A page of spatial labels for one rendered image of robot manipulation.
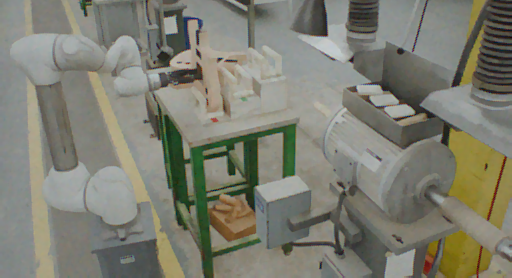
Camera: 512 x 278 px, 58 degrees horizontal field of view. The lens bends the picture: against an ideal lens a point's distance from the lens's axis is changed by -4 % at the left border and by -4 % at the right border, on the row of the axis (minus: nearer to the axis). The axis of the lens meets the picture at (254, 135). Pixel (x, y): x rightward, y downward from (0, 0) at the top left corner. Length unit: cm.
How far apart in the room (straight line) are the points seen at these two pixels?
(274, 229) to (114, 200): 72
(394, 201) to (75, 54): 114
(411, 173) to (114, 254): 129
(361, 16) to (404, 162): 51
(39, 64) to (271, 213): 97
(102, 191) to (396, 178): 117
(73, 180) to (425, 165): 135
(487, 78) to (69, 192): 158
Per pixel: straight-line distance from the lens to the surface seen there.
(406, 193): 134
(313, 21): 152
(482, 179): 248
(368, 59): 154
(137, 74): 229
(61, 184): 204
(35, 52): 183
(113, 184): 196
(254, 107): 240
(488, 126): 113
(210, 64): 222
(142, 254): 211
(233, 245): 269
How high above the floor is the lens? 202
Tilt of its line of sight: 29 degrees down
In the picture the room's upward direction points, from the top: 1 degrees counter-clockwise
